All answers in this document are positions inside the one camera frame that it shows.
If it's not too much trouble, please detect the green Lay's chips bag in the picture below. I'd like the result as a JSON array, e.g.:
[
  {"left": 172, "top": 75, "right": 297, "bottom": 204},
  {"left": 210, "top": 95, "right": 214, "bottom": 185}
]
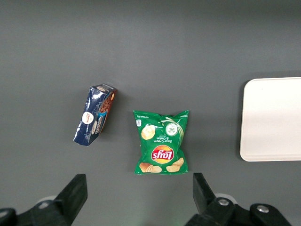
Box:
[{"left": 133, "top": 109, "right": 190, "bottom": 175}]

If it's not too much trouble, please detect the blue chocolate cookie box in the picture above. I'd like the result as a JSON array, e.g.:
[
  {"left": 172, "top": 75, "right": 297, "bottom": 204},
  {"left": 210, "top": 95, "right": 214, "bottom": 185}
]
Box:
[{"left": 72, "top": 83, "right": 118, "bottom": 147}]

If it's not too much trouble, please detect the white plastic tray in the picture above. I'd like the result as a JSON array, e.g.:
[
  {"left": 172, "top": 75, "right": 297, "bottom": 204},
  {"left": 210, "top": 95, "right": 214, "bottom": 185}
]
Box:
[{"left": 239, "top": 77, "right": 301, "bottom": 162}]

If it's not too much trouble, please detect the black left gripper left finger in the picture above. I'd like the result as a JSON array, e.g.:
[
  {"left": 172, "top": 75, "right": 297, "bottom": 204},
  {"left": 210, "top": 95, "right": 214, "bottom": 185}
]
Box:
[{"left": 0, "top": 173, "right": 88, "bottom": 226}]

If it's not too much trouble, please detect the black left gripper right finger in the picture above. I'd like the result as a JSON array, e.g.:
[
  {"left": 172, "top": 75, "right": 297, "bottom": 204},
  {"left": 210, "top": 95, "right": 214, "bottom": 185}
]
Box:
[{"left": 185, "top": 172, "right": 292, "bottom": 226}]

